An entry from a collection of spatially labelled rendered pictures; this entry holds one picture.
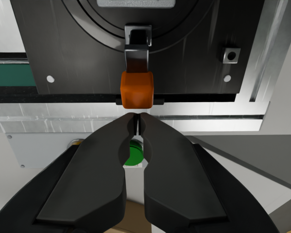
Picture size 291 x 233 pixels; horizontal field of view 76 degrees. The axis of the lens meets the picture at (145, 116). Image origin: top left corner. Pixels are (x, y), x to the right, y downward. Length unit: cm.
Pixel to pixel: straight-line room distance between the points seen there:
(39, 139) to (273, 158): 183
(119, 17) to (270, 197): 57
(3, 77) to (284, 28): 33
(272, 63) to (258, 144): 153
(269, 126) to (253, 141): 128
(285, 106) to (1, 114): 47
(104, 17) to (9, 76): 15
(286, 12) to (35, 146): 35
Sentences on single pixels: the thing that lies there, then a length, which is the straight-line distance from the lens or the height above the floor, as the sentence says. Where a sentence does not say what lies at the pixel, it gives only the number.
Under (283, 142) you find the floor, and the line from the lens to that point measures 187.
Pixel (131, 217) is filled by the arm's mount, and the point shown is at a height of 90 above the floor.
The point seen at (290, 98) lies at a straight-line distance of 44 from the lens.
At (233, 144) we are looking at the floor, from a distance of 167.
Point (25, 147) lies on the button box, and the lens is 33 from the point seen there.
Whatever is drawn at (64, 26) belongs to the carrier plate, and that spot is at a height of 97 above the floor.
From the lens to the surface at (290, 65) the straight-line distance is 41.
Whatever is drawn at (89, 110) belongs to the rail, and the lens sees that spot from 25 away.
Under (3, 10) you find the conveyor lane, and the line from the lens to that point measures 31.
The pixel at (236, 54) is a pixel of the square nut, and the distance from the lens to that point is 22.
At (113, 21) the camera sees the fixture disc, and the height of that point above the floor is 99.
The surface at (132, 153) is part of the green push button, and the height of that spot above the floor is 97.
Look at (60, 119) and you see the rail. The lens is 28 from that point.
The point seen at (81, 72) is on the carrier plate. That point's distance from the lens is 22.
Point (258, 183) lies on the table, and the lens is 57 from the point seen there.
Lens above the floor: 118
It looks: 60 degrees down
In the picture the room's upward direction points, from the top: 178 degrees clockwise
